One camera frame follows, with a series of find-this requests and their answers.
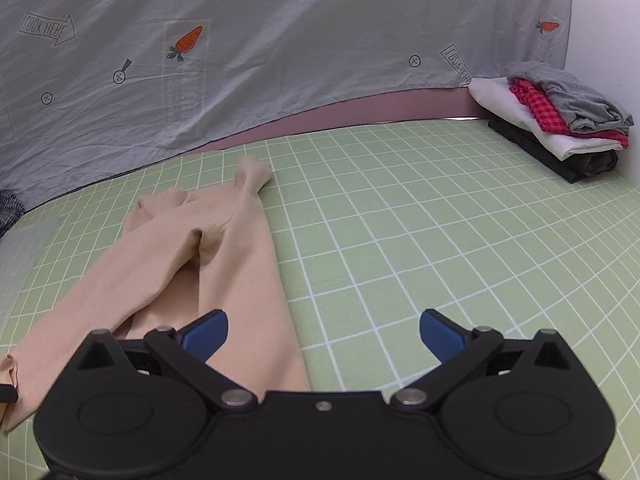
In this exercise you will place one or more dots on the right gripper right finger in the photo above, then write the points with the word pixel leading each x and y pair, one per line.
pixel 442 336

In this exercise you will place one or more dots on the folded grey garment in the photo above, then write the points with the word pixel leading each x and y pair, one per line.
pixel 583 109

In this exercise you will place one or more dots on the beige fleece pants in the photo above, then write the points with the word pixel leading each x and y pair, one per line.
pixel 181 255

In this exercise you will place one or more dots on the green grid cutting mat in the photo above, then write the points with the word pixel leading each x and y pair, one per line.
pixel 375 224

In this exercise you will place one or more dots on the dark checkered shirt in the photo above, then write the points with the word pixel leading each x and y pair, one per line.
pixel 11 210

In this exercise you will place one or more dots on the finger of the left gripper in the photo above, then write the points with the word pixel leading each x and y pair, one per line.
pixel 8 394

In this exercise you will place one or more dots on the folded white garment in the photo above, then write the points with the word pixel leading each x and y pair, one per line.
pixel 495 96

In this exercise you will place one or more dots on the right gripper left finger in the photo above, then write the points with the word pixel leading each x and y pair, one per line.
pixel 204 336

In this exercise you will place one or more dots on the folded red checkered garment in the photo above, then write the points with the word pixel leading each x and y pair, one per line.
pixel 550 120

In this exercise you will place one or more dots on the grey carrot-print sheet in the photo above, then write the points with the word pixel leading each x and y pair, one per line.
pixel 95 88

